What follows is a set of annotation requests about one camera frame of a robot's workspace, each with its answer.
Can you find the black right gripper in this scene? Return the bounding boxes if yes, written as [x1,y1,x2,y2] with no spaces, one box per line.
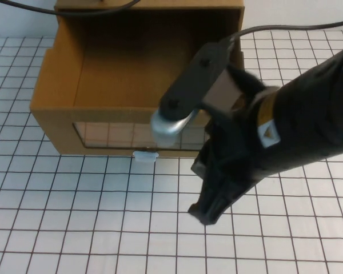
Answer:
[188,99,264,227]

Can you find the brown cardboard windowed drawer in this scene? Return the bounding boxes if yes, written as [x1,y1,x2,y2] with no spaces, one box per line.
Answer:
[30,7,246,159]

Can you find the brown cardboard box sleeve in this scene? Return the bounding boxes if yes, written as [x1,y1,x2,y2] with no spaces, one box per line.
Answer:
[53,0,245,54]

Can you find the white plastic drawer handle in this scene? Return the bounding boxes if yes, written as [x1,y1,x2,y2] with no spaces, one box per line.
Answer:
[132,150,160,163]

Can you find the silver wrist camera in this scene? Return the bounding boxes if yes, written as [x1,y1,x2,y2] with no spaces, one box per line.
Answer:
[150,108,200,148]

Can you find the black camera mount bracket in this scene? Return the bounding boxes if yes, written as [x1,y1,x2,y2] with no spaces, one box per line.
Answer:
[159,42,246,120]

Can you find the black camera cable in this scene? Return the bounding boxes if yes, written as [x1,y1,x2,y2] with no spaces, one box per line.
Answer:
[225,19,343,48]
[25,0,138,15]

